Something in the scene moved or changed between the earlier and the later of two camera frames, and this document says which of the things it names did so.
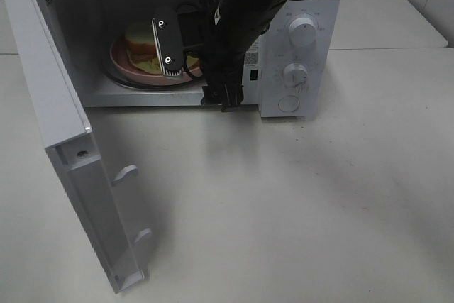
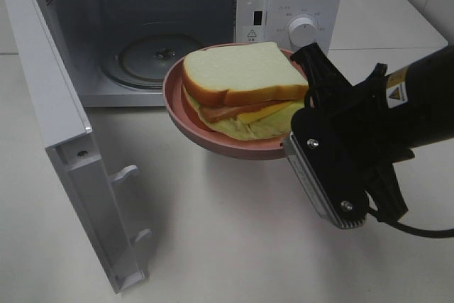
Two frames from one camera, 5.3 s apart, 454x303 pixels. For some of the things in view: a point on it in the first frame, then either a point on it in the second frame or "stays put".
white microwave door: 68,133 stays put
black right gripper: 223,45 → 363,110
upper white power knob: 303,31 stays put
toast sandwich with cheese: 142,49 → 243,91
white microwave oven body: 132,35 stays put
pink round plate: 120,62 → 271,148
